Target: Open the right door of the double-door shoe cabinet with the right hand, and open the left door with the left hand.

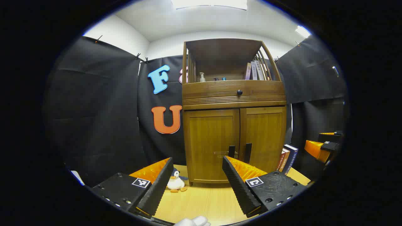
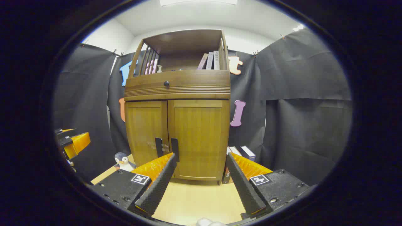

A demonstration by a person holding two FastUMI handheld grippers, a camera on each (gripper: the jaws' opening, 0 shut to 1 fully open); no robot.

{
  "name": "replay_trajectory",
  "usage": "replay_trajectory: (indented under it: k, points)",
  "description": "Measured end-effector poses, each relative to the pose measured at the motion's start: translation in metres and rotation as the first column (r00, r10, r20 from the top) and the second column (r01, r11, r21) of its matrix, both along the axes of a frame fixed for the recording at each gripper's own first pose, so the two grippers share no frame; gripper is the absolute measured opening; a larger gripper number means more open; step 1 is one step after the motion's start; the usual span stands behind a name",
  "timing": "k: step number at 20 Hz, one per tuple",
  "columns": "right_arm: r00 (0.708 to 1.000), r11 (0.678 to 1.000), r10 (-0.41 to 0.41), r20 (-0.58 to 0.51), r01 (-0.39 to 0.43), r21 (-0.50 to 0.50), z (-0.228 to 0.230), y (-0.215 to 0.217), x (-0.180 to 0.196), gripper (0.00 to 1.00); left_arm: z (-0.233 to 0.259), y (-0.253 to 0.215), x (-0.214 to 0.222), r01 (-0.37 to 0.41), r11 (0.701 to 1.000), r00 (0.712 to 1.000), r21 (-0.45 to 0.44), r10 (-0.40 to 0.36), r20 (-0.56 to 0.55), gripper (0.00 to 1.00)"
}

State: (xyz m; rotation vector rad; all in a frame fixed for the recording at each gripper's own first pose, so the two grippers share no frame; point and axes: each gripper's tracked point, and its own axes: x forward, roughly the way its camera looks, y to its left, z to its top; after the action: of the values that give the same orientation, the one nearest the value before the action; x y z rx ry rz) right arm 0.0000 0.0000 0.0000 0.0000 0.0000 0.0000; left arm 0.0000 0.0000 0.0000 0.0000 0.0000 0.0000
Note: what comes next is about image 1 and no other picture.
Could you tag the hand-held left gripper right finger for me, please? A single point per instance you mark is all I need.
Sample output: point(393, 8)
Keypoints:
point(238, 188)

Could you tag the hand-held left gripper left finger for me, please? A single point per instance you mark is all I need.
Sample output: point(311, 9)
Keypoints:
point(157, 191)

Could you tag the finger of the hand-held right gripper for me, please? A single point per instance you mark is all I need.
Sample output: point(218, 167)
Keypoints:
point(329, 147)
point(329, 137)

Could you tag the wooden shoe cabinet door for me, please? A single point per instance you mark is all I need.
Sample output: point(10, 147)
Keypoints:
point(207, 135)
point(265, 131)

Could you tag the wooden double-door shoe cabinet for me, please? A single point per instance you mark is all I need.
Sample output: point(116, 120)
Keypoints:
point(213, 91)

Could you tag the wooden cabinet drawer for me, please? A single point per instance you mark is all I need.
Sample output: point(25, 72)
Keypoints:
point(207, 92)

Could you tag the penguin plush toy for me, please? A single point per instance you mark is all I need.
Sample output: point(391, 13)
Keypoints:
point(175, 182)

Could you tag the navy blue hardcover book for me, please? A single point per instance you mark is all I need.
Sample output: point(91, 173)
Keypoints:
point(292, 157)

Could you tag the tan hardcover book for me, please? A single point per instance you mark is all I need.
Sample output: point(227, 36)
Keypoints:
point(285, 161)

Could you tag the red-brown hardcover book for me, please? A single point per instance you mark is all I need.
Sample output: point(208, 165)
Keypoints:
point(281, 161)

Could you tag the black backdrop cloth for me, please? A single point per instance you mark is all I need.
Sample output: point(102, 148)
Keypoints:
point(94, 110)

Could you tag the ceiling light panel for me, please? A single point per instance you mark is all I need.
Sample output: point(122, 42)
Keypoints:
point(302, 31)

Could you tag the clear pump bottle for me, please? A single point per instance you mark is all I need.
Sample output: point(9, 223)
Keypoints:
point(202, 78)

